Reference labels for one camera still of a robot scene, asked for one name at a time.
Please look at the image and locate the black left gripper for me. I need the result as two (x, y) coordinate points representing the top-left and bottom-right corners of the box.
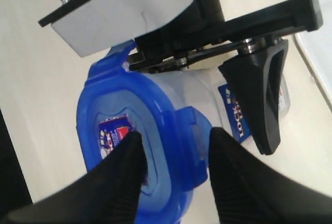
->
(128, 0), (323, 155)

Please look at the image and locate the blue plastic lid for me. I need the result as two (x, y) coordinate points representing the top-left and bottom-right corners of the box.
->
(76, 40), (212, 223)

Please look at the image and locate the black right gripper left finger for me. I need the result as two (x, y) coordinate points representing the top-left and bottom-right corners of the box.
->
(7, 131), (147, 223)

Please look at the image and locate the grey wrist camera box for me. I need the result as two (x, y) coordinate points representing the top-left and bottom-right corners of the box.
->
(38, 0), (193, 58)

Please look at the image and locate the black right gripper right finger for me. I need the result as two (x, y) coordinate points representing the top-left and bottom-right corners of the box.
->
(209, 127), (331, 223)

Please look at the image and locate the white rectangular tray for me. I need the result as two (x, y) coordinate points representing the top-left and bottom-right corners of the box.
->
(295, 0), (331, 103)

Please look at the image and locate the clear plastic container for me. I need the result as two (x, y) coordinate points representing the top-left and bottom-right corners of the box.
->
(124, 65), (290, 224)

